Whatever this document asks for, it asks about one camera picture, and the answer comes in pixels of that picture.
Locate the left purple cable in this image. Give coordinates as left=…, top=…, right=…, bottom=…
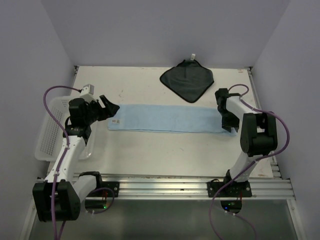
left=43, top=85, right=115, bottom=240

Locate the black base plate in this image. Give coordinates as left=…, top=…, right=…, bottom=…
left=96, top=181, right=120, bottom=198
left=206, top=178, right=253, bottom=198

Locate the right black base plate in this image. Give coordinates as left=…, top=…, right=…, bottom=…
left=206, top=178, right=253, bottom=198

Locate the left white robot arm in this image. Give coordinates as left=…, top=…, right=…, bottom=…
left=32, top=95, right=120, bottom=222

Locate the aluminium mounting rail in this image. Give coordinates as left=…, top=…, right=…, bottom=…
left=37, top=172, right=295, bottom=201

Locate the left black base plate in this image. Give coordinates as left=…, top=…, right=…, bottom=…
left=96, top=181, right=120, bottom=198

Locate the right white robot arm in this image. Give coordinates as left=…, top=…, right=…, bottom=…
left=215, top=88, right=278, bottom=197

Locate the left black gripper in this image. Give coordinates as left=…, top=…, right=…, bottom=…
left=84, top=95, right=119, bottom=125

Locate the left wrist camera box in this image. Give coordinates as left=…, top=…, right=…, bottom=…
left=79, top=84, right=96, bottom=103

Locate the dark grey towel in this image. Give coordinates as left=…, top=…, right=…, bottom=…
left=159, top=59, right=215, bottom=104

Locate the white plastic basket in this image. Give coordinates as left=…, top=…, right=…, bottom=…
left=34, top=96, right=98, bottom=162

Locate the light blue towel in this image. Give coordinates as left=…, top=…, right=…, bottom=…
left=107, top=104, right=237, bottom=137

